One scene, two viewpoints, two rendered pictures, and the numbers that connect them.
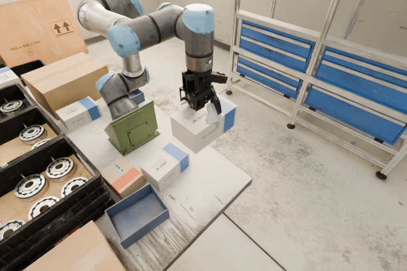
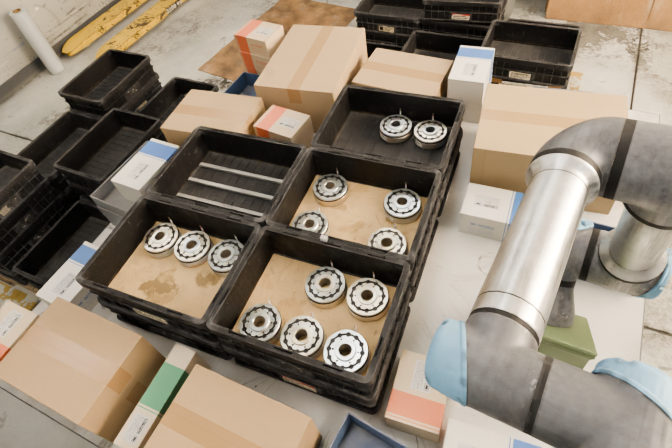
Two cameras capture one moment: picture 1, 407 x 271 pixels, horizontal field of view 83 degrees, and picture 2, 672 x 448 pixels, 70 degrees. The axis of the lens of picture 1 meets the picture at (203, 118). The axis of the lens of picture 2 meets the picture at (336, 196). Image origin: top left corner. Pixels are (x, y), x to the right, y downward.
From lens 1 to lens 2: 50 cm
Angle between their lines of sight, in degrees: 53
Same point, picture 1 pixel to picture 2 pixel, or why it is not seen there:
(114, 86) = not seen: hidden behind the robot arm
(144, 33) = (488, 405)
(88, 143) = (455, 276)
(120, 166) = not seen: hidden behind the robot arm
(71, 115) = (477, 212)
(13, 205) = (298, 286)
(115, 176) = (409, 385)
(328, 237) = not seen: outside the picture
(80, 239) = (281, 423)
